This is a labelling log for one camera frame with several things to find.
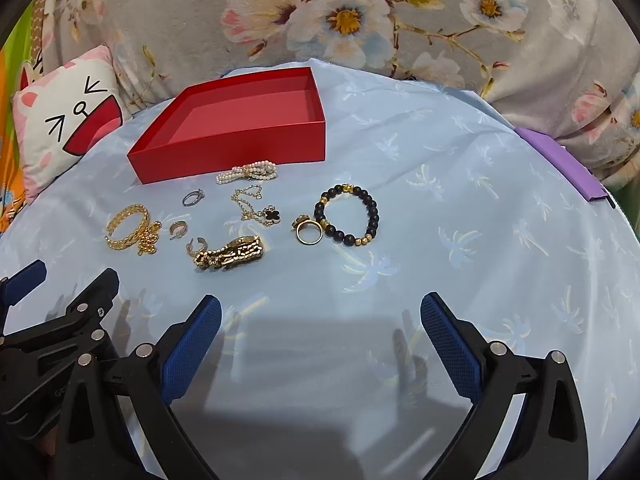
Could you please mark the colourful cartoon bedsheet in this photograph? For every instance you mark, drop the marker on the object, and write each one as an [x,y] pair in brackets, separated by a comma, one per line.
[15,60]

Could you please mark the gold link watch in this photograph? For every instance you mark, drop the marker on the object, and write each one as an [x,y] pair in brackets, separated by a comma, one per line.
[240,252]

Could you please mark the white cat face pillow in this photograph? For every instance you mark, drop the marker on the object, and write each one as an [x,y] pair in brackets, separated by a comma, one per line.
[55,110]

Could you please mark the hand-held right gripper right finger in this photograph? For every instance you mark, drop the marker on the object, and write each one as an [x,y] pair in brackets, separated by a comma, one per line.
[450,345]

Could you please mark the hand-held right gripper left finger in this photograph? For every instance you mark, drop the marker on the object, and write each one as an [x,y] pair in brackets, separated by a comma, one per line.
[192,345]

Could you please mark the light blue patterned cloth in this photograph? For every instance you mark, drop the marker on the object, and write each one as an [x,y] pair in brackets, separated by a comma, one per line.
[450,240]

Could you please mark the small gold hoop earring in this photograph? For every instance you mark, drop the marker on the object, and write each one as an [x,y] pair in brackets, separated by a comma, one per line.
[190,246]
[180,232]

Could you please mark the grey floral blanket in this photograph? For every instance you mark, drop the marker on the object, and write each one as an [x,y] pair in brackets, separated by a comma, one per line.
[200,20]

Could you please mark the red cardboard box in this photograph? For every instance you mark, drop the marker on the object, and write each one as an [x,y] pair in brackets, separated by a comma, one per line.
[240,135]

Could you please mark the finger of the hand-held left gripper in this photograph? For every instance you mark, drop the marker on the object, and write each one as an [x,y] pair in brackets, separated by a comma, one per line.
[85,310]
[25,280]

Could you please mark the gold woven bangle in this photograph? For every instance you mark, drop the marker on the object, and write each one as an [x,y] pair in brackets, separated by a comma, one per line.
[117,245]

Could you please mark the purple flat box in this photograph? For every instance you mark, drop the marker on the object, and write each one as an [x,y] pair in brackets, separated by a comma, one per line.
[565,160]

